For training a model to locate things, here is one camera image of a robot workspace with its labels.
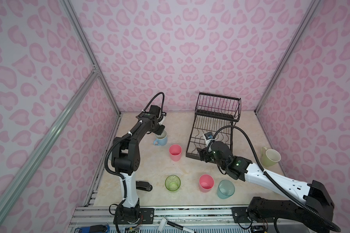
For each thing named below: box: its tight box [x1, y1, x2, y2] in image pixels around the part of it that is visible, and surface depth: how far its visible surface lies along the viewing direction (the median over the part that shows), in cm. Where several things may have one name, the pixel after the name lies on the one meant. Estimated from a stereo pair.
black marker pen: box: [157, 217, 197, 233], surface depth 70 cm
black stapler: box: [135, 181, 154, 192], surface depth 83 cm
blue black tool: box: [74, 224, 111, 233], surface depth 68 cm
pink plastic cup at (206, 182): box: [198, 173, 215, 193], surface depth 79 cm
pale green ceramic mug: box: [260, 146, 282, 168], surface depth 87 cm
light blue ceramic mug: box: [153, 129, 168, 147], surface depth 95 cm
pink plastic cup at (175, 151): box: [169, 144, 182, 162], surface depth 92 cm
